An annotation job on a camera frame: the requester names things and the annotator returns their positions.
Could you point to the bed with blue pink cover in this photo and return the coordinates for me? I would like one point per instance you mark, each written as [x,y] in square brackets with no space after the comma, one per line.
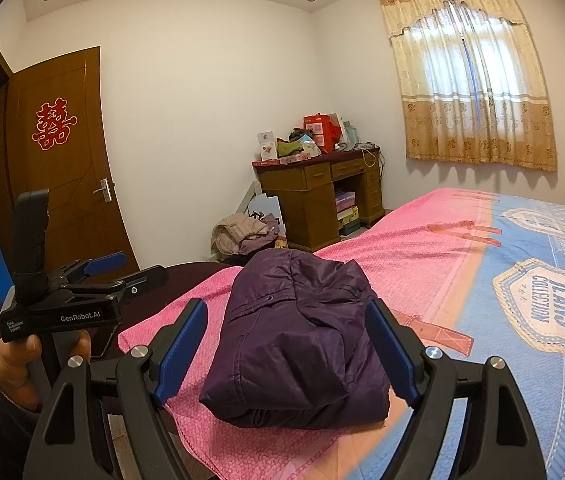
[512,240]

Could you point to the green cloth bag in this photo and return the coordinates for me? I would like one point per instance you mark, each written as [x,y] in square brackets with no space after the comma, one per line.
[287,149]

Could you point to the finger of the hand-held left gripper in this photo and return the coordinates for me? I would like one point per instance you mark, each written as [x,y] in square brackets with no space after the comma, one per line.
[107,262]
[135,282]

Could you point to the brown wooden desk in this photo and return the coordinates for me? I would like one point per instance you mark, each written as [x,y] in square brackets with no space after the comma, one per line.
[312,205]

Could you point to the beige patterned window curtain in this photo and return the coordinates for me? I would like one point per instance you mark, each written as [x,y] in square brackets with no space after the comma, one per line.
[462,135]

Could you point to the person's left hand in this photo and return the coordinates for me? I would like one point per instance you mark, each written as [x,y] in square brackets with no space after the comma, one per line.
[12,365]

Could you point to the pile of clothes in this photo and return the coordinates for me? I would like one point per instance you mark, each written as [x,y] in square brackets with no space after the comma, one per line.
[237,232]

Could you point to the red door decoration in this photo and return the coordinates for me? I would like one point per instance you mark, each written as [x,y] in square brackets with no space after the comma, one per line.
[55,127]

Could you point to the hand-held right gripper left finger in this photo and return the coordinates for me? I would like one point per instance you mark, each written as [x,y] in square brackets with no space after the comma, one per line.
[182,350]

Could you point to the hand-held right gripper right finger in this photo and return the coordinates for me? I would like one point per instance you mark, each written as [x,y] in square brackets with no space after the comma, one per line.
[392,350]

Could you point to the white paper bag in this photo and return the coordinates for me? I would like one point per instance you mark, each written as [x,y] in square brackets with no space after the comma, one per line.
[265,207]

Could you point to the purple quilted jacket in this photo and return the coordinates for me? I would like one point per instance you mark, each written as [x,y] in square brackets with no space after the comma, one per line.
[302,350]

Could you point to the red gift bag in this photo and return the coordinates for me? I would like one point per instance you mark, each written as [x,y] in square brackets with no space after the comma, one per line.
[330,132]

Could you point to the brown wooden door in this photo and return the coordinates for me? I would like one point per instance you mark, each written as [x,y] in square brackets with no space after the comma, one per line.
[72,185]

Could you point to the white picture box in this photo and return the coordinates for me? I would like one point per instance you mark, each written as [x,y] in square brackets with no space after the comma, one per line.
[266,147]

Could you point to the stack of colourful boxes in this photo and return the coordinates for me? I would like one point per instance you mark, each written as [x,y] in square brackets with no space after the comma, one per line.
[347,210]

